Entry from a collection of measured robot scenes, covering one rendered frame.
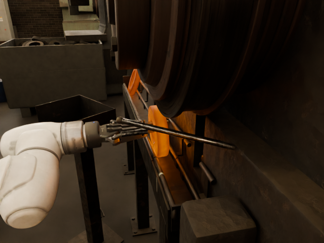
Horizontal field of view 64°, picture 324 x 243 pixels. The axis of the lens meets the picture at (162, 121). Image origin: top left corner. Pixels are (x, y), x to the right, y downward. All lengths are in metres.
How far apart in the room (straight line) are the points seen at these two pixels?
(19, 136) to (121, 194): 1.09
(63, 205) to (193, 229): 1.39
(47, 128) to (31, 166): 0.14
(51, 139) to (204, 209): 0.44
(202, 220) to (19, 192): 0.37
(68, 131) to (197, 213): 0.43
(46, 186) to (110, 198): 1.11
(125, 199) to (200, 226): 1.31
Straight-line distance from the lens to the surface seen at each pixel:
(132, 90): 1.56
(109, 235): 1.49
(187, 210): 0.42
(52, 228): 1.61
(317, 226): 0.34
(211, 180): 0.55
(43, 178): 0.63
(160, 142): 0.70
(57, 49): 2.92
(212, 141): 0.45
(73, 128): 0.73
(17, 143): 0.74
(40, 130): 0.73
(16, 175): 0.62
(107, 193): 1.75
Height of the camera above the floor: 1.08
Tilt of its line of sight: 24 degrees down
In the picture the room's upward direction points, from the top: straight up
